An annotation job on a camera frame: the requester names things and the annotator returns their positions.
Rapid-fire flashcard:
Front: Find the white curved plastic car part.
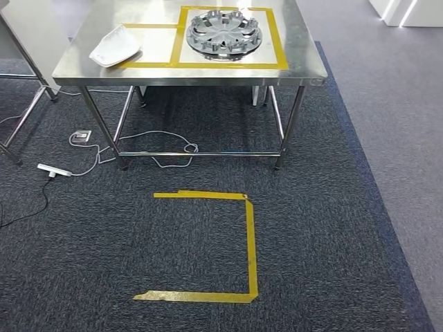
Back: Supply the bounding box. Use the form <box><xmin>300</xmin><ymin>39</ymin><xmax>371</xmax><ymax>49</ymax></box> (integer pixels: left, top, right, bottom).
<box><xmin>88</xmin><ymin>23</ymin><xmax>143</xmax><ymax>69</ymax></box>

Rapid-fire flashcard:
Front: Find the steel workbench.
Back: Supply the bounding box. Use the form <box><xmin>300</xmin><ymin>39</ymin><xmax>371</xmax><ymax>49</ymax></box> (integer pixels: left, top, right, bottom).
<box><xmin>51</xmin><ymin>0</ymin><xmax>328</xmax><ymax>172</ymax></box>

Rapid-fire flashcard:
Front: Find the silver plastic wheel hubcap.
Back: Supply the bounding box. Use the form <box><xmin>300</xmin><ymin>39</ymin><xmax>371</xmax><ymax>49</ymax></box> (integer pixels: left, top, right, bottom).
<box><xmin>185</xmin><ymin>9</ymin><xmax>263</xmax><ymax>62</ymax></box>

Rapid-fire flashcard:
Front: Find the grey floor socket box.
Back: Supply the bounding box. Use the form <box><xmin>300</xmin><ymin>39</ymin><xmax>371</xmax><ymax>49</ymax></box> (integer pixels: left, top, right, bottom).
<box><xmin>72</xmin><ymin>129</ymin><xmax>93</xmax><ymax>145</ymax></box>

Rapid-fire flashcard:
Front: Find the white power strip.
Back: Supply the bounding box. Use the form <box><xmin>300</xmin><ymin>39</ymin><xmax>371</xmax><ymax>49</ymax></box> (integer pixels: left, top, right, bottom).
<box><xmin>36</xmin><ymin>163</ymin><xmax>73</xmax><ymax>179</ymax></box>

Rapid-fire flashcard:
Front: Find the steel table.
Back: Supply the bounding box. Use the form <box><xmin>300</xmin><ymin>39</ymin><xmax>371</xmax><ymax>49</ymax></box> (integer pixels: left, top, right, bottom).
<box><xmin>0</xmin><ymin>11</ymin><xmax>58</xmax><ymax>167</ymax></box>

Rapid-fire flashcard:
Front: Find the white cabinet base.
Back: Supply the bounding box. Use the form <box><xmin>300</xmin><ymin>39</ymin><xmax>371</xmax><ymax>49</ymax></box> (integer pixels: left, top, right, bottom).
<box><xmin>368</xmin><ymin>0</ymin><xmax>443</xmax><ymax>29</ymax></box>

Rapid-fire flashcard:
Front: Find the white power cable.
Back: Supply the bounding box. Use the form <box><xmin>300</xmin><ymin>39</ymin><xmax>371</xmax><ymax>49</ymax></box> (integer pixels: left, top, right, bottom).
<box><xmin>52</xmin><ymin>86</ymin><xmax>131</xmax><ymax>98</ymax></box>
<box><xmin>69</xmin><ymin>130</ymin><xmax>199</xmax><ymax>178</ymax></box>

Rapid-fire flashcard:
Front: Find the thin black floor cable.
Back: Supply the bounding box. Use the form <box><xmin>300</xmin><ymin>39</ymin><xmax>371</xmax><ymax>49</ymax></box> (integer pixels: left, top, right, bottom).
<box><xmin>0</xmin><ymin>176</ymin><xmax>53</xmax><ymax>230</ymax></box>

